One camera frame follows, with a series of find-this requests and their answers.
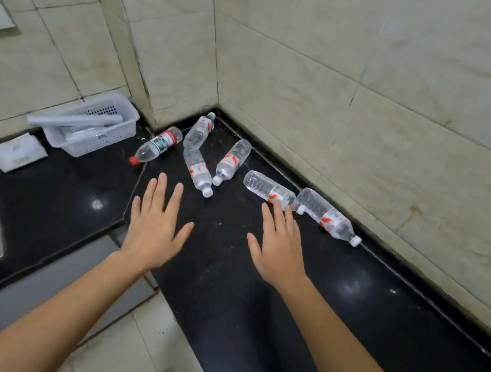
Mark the white plastic basket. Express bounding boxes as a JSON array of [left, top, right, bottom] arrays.
[[39, 82, 143, 167]]

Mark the long white wrap box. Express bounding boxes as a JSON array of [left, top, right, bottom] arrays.
[[25, 100, 124, 141]]

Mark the person's left hand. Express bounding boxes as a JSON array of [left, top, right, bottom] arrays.
[[116, 168, 202, 280]]

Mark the white-capped clear water bottle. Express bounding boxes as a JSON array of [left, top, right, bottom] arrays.
[[182, 109, 217, 153], [239, 169, 311, 216], [211, 135, 253, 191], [290, 186, 369, 249], [177, 145, 220, 200]]

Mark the white tissue pack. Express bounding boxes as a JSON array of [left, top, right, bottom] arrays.
[[0, 128, 51, 179]]

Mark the person's left forearm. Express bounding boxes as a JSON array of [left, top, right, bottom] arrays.
[[0, 231, 161, 372]]

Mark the person's right forearm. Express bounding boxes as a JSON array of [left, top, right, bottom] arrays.
[[264, 270, 461, 372]]

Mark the person's right hand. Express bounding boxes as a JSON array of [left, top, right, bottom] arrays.
[[239, 198, 319, 294]]

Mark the red-capped clear water bottle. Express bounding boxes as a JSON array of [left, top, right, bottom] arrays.
[[128, 120, 185, 174]]

